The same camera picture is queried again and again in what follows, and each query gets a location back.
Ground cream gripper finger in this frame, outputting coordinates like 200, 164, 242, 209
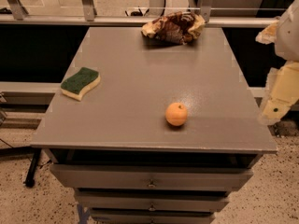
255, 21, 278, 45
258, 61, 299, 125

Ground green and yellow sponge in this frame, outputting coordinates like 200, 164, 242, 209
61, 67, 101, 101

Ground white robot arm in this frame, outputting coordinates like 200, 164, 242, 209
255, 0, 299, 125

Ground brown patterned crumpled cloth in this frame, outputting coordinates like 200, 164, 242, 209
141, 11, 206, 45

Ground orange fruit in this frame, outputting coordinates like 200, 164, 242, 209
165, 103, 188, 126

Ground bottom grey drawer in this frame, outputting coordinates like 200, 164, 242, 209
91, 209, 215, 224

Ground grey drawer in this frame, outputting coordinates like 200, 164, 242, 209
50, 164, 253, 191
75, 191, 229, 212
91, 209, 215, 224

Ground grey drawer cabinet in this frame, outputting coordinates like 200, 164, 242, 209
30, 26, 278, 224

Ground middle grey drawer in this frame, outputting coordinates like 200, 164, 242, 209
75, 191, 229, 212

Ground top grey drawer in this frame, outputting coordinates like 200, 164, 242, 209
50, 164, 253, 191

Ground metal window railing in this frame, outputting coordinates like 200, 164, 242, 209
0, 0, 281, 28

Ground black stand leg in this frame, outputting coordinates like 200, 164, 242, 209
24, 148, 41, 188

